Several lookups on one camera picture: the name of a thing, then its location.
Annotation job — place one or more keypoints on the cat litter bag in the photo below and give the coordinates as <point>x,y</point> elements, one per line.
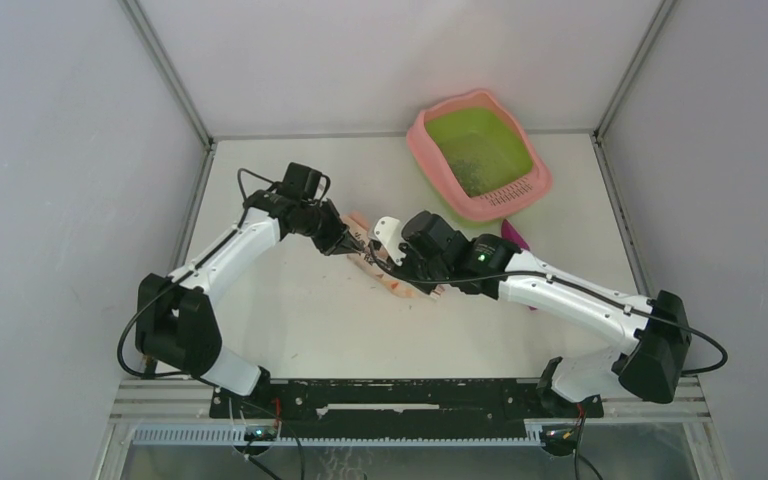
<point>358,226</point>

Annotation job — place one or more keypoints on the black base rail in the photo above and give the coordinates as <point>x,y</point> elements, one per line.
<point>404,409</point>

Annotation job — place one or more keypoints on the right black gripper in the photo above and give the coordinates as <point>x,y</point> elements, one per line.
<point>405,268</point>

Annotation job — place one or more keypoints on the magenta plastic scoop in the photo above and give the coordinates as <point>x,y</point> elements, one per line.
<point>509,233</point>

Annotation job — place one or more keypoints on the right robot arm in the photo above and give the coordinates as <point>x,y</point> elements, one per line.
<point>647,339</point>

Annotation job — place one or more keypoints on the green litter granules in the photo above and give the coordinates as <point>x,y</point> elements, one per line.
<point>476,177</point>

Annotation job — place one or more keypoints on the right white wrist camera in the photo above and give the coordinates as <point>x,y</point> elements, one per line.
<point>386,236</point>

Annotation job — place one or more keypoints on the pink green litter box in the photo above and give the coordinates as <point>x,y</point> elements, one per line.
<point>476,125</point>

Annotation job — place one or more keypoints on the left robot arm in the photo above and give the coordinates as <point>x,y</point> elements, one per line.
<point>175,322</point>

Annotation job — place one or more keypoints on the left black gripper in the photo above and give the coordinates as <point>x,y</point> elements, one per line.
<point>339,240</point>

